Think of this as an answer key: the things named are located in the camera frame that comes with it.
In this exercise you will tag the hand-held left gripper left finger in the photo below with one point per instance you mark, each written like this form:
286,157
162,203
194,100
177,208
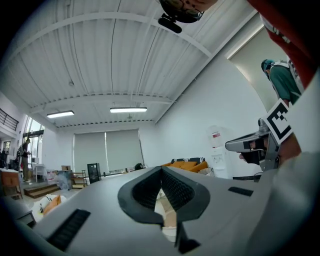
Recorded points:
100,215

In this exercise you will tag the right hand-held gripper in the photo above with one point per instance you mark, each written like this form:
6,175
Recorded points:
271,155

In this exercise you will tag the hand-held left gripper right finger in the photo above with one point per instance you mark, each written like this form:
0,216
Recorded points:
220,215

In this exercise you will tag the person's right forearm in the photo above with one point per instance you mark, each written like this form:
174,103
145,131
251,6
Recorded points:
291,148

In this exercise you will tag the low wooden shelf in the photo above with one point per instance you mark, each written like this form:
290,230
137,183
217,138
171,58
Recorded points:
79,180

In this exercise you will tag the black mini fridge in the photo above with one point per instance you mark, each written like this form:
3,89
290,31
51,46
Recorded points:
93,173

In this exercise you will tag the white orange pillow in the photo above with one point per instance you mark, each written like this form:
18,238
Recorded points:
51,205

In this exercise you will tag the clear plastic bag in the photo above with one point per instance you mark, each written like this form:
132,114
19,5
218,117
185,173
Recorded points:
62,180

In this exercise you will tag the cardboard box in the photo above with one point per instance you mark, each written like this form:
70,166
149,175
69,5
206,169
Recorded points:
66,167

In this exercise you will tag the black white striped blanket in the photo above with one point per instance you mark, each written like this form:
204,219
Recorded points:
187,159

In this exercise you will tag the orange sofa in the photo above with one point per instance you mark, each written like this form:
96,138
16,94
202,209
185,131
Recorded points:
186,165

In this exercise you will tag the black bag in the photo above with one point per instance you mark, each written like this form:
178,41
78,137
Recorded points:
139,166

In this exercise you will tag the grey roller blind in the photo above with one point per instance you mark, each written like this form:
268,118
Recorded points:
123,150
90,152

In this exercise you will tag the wooden steps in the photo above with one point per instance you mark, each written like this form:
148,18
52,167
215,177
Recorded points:
41,191

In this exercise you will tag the white chair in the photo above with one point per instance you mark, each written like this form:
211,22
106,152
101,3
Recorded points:
40,171

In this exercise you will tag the wooden cabinet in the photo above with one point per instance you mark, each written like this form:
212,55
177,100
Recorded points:
10,180

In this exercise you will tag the ceiling light panel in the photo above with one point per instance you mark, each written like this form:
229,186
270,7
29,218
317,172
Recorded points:
128,110
60,114

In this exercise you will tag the person's red vest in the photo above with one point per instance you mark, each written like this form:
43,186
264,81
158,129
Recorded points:
295,30

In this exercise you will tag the black metal railing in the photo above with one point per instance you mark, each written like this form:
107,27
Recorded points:
8,120

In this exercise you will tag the person's head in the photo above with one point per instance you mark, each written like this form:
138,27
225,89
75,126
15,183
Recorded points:
182,12

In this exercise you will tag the black head-mounted camera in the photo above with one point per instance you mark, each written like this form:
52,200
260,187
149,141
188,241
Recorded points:
170,23

